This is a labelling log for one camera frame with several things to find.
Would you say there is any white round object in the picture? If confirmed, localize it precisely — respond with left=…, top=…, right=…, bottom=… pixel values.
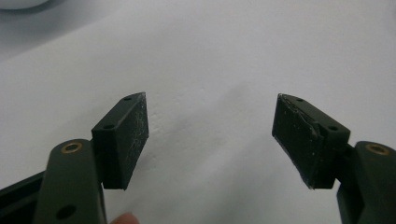
left=0, top=0, right=50, bottom=10

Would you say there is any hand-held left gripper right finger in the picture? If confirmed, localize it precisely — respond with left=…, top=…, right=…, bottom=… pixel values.
left=271, top=92, right=396, bottom=224

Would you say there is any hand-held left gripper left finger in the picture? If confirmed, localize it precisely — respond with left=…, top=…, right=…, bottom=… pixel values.
left=33, top=91, right=150, bottom=224

